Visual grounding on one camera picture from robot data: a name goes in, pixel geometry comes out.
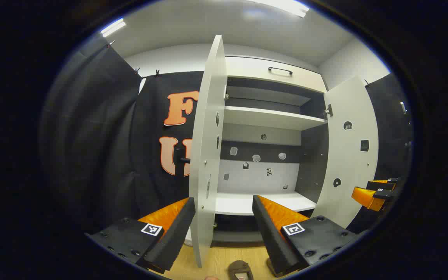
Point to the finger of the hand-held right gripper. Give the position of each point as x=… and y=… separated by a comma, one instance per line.
x=383, y=183
x=364, y=196

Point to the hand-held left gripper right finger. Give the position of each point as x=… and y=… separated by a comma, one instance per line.
x=268, y=233

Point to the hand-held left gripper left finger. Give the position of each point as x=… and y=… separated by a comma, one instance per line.
x=177, y=233

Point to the white shoe cabinet door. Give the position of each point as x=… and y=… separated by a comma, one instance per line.
x=208, y=136
x=348, y=163

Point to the white shoe cabinet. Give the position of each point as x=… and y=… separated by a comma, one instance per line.
x=263, y=116

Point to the white cabinet drawer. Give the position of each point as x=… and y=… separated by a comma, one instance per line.
x=255, y=72

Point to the black backdrop cloth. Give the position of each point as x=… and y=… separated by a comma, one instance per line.
x=91, y=136

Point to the long ceiling light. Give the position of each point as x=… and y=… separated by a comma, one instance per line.
x=286, y=6

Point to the small ceiling light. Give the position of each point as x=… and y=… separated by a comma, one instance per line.
x=113, y=27

